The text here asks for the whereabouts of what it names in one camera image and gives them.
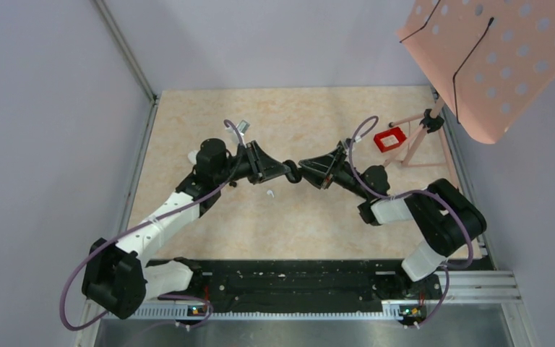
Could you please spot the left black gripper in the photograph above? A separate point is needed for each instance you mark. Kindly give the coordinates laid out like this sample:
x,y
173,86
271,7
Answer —
x,y
262,166

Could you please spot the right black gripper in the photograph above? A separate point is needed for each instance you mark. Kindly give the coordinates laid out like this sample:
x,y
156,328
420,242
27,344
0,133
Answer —
x,y
317,170

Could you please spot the black earbud charging case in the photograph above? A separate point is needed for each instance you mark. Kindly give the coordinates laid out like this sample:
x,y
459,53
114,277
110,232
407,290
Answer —
x,y
294,175

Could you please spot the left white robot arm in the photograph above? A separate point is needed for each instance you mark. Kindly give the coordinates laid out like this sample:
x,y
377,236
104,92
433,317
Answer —
x,y
118,276

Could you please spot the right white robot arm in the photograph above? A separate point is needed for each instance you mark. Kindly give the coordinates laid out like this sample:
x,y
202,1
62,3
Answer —
x,y
446,219

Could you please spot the white charging case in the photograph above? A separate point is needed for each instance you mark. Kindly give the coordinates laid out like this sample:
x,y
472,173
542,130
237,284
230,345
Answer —
x,y
192,156

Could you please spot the red square box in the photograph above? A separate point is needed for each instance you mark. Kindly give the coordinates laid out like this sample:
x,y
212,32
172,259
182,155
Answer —
x,y
389,139

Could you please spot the pink perforated music stand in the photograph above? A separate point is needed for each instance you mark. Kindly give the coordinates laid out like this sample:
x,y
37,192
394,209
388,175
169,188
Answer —
x,y
488,60

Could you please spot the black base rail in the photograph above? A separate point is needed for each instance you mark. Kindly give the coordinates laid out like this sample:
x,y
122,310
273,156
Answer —
x,y
315,290

